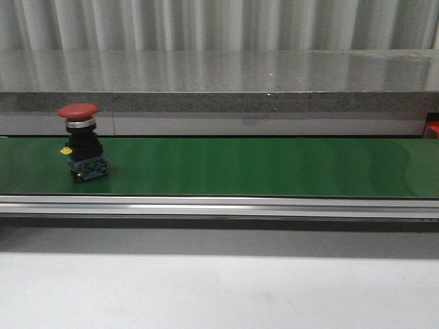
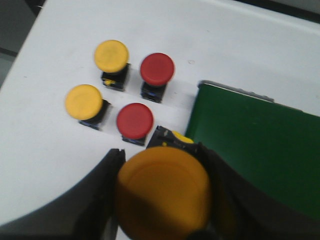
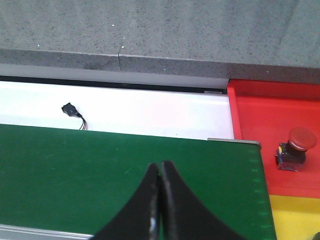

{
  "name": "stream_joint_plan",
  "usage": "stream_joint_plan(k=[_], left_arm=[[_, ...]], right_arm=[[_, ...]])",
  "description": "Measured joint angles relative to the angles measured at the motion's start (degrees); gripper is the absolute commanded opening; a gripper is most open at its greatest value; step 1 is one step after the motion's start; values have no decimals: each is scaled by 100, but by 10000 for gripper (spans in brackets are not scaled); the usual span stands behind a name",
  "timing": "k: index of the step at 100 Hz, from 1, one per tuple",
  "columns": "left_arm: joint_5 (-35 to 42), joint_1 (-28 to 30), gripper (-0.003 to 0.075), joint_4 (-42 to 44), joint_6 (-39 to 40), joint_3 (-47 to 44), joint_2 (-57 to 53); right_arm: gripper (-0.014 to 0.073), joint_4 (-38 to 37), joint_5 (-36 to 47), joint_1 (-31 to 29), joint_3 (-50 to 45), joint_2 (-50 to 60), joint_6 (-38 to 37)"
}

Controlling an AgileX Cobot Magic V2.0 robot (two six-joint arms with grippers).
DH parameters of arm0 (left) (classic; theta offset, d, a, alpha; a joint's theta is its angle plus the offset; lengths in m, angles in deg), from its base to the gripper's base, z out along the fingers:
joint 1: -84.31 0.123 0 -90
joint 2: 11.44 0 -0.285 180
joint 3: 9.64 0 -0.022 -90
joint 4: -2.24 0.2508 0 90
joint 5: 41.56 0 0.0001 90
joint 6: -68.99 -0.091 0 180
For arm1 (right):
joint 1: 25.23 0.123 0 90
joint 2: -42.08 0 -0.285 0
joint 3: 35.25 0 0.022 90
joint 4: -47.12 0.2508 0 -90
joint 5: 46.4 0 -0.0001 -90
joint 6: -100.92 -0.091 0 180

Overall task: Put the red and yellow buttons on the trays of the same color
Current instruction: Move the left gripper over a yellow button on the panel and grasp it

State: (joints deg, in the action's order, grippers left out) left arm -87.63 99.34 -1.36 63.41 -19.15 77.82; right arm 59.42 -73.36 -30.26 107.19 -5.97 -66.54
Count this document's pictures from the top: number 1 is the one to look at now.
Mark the grey granite counter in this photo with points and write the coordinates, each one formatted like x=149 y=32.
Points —
x=268 y=93

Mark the red plastic tray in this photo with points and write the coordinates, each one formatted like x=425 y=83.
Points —
x=432 y=129

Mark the aluminium conveyor rail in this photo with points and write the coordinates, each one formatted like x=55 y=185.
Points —
x=259 y=207

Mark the white pleated curtain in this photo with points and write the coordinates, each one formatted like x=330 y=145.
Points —
x=219 y=25

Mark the green conveyor belt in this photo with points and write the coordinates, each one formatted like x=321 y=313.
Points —
x=317 y=167

